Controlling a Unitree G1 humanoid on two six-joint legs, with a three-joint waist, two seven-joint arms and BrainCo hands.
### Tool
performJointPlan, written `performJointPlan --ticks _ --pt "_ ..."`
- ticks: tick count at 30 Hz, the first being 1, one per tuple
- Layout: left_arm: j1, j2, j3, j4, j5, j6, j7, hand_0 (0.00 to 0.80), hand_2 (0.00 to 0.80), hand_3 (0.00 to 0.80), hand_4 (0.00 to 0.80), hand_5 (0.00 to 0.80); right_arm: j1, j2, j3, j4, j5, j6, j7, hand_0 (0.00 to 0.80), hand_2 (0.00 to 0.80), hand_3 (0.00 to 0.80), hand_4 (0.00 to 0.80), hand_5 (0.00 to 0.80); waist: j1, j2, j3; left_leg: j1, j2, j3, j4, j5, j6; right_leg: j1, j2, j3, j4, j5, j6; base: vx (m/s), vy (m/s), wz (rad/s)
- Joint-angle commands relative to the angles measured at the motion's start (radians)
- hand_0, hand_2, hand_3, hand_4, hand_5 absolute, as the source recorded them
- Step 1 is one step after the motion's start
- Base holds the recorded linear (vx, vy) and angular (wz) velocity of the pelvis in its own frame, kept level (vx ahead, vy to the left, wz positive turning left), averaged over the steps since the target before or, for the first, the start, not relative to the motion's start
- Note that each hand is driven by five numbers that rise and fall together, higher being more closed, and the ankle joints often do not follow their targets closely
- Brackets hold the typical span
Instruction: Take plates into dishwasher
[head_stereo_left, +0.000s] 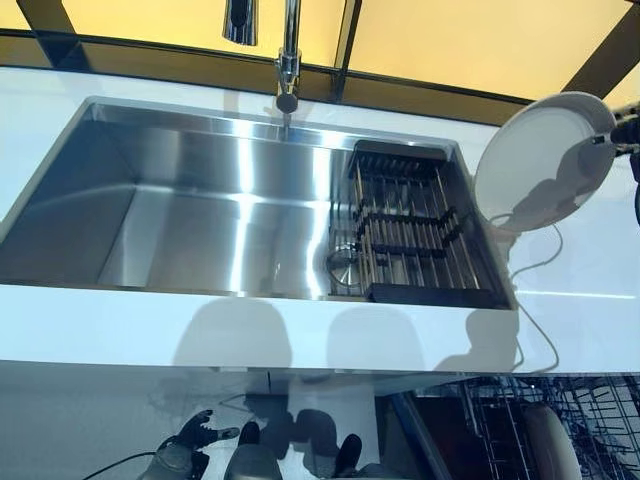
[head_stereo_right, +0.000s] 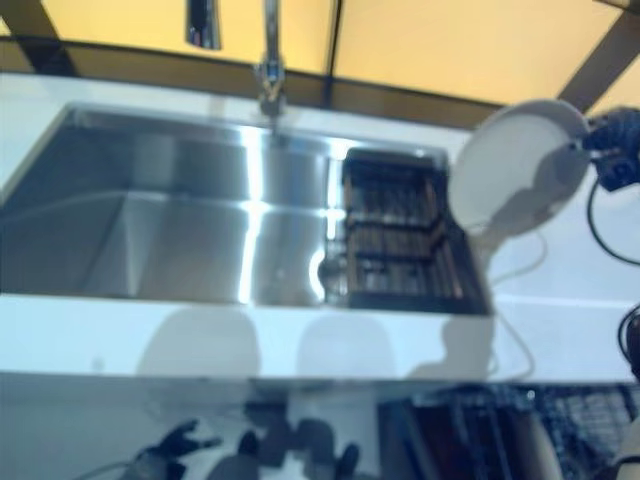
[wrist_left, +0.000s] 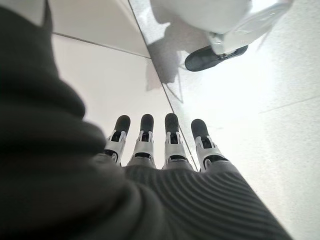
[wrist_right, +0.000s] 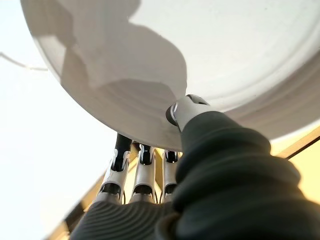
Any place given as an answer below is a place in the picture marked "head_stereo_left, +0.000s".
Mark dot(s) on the dark brown window frame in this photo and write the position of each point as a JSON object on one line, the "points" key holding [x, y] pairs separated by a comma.
{"points": [[350, 45]]}

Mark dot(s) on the stainless steel sink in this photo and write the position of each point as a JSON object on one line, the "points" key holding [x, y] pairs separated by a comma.
{"points": [[200, 215]]}

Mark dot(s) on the round steel sink strainer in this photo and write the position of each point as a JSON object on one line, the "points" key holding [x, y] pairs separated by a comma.
{"points": [[345, 270]]}

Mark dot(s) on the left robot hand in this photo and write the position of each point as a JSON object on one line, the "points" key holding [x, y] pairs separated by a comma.
{"points": [[202, 432]]}

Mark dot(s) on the cream ceramic plate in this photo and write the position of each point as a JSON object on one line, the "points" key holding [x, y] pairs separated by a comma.
{"points": [[547, 440], [530, 150]]}

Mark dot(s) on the black dish drying rack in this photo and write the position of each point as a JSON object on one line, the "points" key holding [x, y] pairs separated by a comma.
{"points": [[425, 240]]}

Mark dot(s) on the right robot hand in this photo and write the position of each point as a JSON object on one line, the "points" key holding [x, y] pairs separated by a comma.
{"points": [[622, 130]]}

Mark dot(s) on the glossy white cabinet front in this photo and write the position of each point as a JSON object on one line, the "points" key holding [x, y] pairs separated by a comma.
{"points": [[125, 405]]}

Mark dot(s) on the chrome kitchen faucet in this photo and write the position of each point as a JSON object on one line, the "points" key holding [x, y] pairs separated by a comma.
{"points": [[289, 65]]}

